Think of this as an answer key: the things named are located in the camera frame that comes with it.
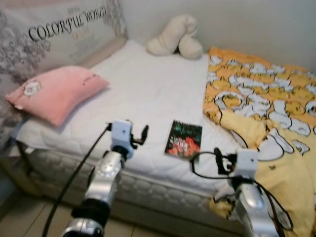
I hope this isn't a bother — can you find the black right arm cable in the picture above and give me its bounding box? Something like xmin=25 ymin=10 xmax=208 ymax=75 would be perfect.
xmin=190 ymin=151 xmax=295 ymax=233

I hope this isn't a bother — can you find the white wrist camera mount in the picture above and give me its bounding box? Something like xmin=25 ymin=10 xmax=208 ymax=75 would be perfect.
xmin=233 ymin=150 xmax=259 ymax=179
xmin=111 ymin=120 xmax=134 ymax=154

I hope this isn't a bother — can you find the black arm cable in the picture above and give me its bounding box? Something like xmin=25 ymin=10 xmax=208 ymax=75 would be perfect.
xmin=42 ymin=123 xmax=113 ymax=237
xmin=190 ymin=151 xmax=295 ymax=233

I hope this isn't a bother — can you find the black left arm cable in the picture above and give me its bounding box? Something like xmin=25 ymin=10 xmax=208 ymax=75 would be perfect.
xmin=42 ymin=123 xmax=113 ymax=237

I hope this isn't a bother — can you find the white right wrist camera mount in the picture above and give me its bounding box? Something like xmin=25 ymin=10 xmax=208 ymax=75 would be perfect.
xmin=233 ymin=150 xmax=259 ymax=179

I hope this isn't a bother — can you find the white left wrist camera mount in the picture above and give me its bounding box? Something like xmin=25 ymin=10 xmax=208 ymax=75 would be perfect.
xmin=111 ymin=120 xmax=134 ymax=154

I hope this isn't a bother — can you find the dark book with red picture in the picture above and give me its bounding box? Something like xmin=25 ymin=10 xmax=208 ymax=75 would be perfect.
xmin=164 ymin=120 xmax=203 ymax=159

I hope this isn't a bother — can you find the pink pillow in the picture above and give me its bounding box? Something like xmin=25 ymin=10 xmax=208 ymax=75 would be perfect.
xmin=5 ymin=66 xmax=110 ymax=128

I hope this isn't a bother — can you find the white quilted mattress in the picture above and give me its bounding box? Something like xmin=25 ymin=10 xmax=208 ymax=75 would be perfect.
xmin=10 ymin=39 xmax=316 ymax=233

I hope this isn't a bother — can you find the yellow cartoon print blanket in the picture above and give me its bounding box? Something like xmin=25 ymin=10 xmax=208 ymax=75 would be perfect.
xmin=202 ymin=47 xmax=316 ymax=237

